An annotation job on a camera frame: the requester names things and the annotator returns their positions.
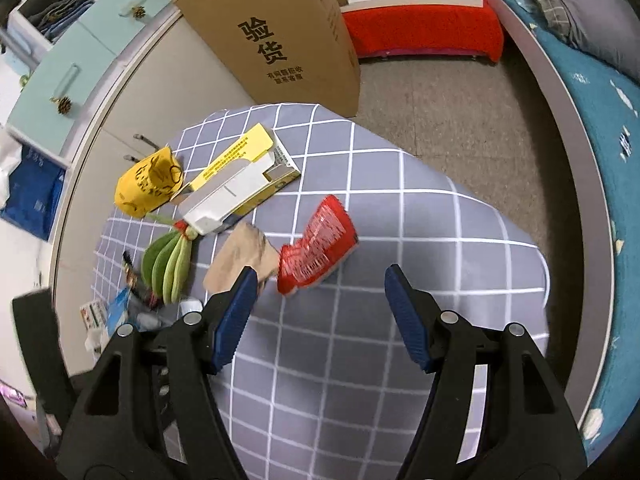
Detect black snack wrapper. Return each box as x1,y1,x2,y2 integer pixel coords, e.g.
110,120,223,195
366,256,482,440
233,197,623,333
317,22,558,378
122,250,163,311

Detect grey folded duvet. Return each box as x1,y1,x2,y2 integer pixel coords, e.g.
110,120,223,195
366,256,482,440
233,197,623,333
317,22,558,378
534,0,639,80

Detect lilac teal stair cabinet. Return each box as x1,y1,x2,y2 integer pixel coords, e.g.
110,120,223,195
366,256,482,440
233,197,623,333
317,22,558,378
4,0,175,167

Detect red snack wrapper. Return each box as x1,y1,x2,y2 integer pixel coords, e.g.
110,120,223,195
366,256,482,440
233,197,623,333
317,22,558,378
277,195,358,296

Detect blue white tube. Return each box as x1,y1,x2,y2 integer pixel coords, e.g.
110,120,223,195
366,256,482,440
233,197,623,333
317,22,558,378
106,287,130,337

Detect teal patterned mattress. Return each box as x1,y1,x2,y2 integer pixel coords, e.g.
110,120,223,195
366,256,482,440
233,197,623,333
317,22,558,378
506,0,639,462

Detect tall brown cardboard box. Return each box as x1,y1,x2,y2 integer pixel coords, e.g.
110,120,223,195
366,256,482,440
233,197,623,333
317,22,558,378
175,0,360,117

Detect yellow white carton box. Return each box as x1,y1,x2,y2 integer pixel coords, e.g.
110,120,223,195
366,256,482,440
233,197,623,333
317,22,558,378
171,124,300,235

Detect grey checked tablecloth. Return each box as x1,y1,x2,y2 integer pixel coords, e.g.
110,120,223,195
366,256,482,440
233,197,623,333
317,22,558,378
90,102,551,480

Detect green banana toy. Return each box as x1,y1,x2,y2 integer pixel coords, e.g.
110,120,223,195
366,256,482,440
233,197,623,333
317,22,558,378
141,214,200,309

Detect brown paper scrap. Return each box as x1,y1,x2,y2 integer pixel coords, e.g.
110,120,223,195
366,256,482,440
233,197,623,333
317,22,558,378
203,222,280,295

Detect beige low cabinet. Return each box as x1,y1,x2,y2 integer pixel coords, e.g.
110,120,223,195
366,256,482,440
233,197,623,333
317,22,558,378
49,4,253,333

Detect gold green white carton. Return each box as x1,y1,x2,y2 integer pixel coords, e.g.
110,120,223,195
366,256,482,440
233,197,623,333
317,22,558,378
79,299,110,360

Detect blue parcel bag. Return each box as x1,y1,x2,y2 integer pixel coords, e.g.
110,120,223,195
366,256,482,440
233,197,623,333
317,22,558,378
1,143,65,242

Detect red fabric bench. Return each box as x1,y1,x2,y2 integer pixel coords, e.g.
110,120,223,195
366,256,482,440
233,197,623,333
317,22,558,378
343,2,504,63

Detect yellow bag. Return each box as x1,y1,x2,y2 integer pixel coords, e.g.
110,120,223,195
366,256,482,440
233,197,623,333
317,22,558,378
114,146,183,219

